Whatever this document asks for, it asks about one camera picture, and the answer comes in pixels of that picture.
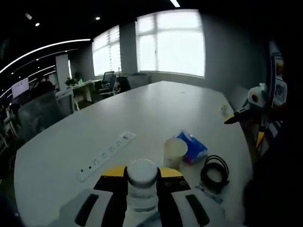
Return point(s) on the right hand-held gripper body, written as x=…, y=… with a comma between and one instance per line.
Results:
x=259, y=98

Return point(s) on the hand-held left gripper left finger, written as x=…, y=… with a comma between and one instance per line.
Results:
x=111, y=203

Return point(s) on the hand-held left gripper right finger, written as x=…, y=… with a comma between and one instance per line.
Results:
x=170, y=203

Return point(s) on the clear plastic water bottle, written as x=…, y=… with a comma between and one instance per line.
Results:
x=142, y=172

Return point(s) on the blue tissue packet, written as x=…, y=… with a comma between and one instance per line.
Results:
x=194, y=146

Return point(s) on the white paper cup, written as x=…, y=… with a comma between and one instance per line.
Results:
x=172, y=151

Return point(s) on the white table socket strip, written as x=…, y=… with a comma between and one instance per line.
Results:
x=106, y=156

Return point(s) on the person's dark clothing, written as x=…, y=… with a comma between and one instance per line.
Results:
x=272, y=201

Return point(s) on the large bright window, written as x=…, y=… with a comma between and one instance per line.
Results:
x=170, y=45

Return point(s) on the white framed chair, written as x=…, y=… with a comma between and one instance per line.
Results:
x=65, y=102

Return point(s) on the grey mesh office chair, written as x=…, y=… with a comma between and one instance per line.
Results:
x=42, y=113

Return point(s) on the white office desk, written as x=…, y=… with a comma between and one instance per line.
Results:
x=84, y=91

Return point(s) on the black office chair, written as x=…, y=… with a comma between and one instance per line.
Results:
x=109, y=81

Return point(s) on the green potted plant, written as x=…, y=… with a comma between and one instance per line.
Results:
x=73, y=80

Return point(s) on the window with blinds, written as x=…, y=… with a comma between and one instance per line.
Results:
x=106, y=54

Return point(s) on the curved ceiling light strip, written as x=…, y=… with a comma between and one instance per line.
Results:
x=47, y=46

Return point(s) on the blue wall poster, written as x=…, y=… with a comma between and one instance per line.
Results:
x=279, y=71

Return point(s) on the wall monitor screen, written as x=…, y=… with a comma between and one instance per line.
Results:
x=20, y=87

